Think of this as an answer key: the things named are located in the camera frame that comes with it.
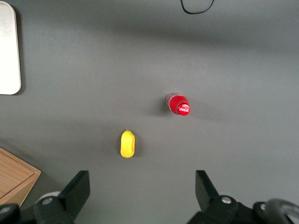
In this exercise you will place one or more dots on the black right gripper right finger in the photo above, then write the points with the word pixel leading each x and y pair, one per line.
pixel 208 196

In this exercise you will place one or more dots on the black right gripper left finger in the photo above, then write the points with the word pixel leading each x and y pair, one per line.
pixel 74 193

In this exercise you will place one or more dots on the beige rectangular tray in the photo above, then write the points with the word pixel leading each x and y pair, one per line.
pixel 8 51

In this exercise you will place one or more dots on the oak wooden drawer cabinet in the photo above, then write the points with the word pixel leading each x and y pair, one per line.
pixel 14 177

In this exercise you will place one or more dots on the yellow lemon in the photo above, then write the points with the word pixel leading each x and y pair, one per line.
pixel 127 144

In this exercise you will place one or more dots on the red cola bottle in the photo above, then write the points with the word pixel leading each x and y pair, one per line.
pixel 178 105

